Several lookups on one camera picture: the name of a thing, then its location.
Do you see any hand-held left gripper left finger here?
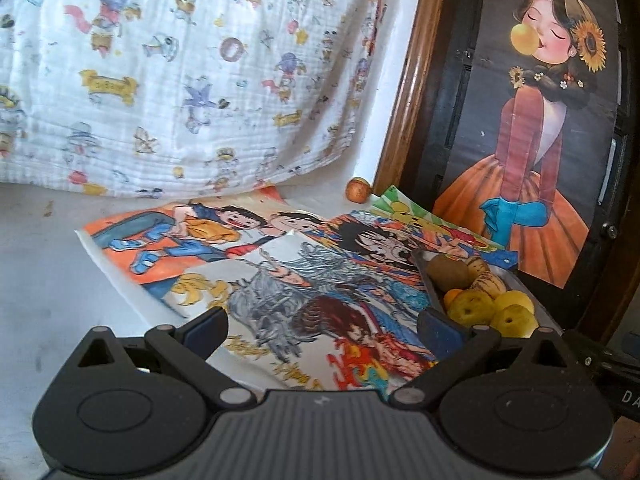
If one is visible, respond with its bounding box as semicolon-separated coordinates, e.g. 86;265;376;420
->
62;306;258;407

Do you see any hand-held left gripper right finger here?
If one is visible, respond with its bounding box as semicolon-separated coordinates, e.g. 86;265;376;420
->
390;309;583;408

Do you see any green-yellow guava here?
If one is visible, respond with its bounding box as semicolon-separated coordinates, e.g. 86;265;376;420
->
446;290;496;327

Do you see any grey metal tray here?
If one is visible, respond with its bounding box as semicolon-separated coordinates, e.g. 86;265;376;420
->
410;247;567;342

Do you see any brown kiwi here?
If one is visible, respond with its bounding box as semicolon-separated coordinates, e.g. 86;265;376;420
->
431;254;472;292

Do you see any striped pepino melon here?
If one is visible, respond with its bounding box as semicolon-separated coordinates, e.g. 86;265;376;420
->
470;271;507;300

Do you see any yellow lemon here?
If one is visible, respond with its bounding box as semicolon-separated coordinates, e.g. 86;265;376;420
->
492;290;536;316
490;306;540;339

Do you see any grey-haired anime drawing sheet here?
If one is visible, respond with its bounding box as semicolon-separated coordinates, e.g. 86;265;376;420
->
165;230;438;393

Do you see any black-haired anime drawing sheet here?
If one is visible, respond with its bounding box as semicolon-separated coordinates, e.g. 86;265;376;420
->
300;210;518;321

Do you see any yellow bear drawing sheet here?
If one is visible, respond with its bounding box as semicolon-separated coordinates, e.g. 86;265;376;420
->
369;185;506;253

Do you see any red apple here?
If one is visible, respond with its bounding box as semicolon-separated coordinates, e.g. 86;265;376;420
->
346;177;372;204

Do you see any printed blanket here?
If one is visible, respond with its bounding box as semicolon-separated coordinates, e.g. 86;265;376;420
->
0;0;390;200

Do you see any girl poster on board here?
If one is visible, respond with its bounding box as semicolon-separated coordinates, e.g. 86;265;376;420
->
395;0;640;348

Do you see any wall poster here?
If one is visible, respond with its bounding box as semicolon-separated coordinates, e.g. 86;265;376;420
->
432;0;621;290

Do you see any wooden door frame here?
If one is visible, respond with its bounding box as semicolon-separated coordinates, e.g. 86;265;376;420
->
372;0;451;203

